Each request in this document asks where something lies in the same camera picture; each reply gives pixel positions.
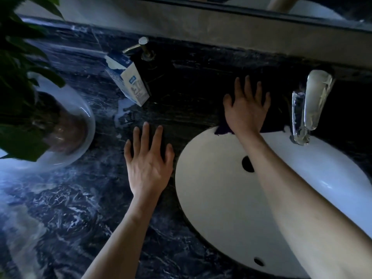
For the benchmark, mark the person's left hand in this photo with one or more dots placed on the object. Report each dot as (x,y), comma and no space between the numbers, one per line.
(148,168)

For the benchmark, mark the person's right hand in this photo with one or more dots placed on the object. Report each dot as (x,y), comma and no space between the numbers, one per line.
(247,113)

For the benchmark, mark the person's left thumb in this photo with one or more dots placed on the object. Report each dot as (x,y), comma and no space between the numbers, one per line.
(169,153)

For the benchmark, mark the person's right little finger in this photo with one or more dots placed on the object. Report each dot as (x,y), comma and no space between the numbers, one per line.
(267,101)

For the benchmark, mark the person's right middle finger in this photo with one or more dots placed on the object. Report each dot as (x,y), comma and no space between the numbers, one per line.
(248,86)

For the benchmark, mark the person's right thumb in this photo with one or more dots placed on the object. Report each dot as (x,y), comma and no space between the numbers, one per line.
(227,103)

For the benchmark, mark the person's left middle finger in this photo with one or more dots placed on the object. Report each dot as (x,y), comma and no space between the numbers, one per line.
(146,136)

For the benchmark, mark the person's left little finger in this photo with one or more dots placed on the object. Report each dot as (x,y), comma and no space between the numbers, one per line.
(128,149)

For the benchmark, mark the dark purple cleaning cloth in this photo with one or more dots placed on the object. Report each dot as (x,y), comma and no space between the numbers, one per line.
(279,113)

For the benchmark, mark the person's right forearm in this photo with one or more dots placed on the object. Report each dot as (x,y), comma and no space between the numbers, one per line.
(296,212)

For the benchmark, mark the person's left forearm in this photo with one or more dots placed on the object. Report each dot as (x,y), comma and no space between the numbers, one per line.
(125,238)

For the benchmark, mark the chrome sink faucet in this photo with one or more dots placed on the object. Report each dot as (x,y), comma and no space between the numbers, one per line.
(315,98)

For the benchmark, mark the blue and white milk carton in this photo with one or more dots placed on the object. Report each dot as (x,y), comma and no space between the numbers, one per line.
(132,81)

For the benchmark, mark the white round plant pot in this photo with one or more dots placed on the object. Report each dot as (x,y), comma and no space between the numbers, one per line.
(72,127)

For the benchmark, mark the white oval sink basin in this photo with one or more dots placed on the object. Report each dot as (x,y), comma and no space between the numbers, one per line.
(221,200)

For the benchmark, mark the brass soap dispenser pump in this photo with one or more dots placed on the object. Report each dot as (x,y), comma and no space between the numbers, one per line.
(144,49)

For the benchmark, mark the green leafy houseplant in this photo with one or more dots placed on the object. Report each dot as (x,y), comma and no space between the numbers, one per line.
(20,69)

